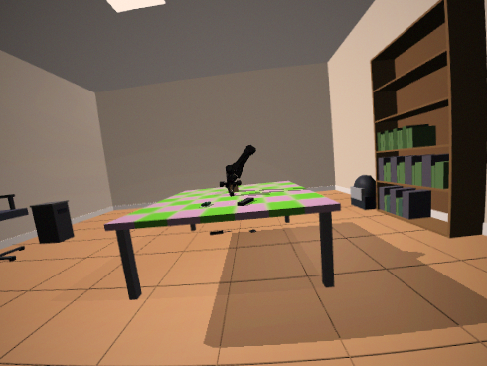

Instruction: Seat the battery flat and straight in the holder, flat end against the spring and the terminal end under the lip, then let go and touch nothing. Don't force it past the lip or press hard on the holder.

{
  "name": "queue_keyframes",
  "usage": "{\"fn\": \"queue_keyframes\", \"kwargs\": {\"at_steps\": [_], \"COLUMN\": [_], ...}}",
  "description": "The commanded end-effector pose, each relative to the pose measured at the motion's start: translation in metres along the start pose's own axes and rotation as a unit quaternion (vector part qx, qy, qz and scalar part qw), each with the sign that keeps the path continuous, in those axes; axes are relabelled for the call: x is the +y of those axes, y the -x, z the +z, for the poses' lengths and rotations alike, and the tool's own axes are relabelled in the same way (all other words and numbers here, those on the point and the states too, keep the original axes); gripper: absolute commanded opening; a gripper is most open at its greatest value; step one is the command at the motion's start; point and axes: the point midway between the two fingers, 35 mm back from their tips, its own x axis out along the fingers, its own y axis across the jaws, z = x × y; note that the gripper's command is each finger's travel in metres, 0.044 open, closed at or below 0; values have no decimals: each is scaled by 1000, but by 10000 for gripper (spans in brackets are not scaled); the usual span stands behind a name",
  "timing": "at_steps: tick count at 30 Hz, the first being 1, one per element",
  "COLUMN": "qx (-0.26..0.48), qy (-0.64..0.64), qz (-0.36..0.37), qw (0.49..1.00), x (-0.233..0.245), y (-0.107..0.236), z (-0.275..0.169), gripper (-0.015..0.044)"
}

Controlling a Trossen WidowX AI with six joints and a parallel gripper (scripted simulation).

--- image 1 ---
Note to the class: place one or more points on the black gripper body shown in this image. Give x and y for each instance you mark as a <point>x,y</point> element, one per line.
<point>230,182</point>

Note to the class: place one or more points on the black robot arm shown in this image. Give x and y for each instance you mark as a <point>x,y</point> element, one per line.
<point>237,167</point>

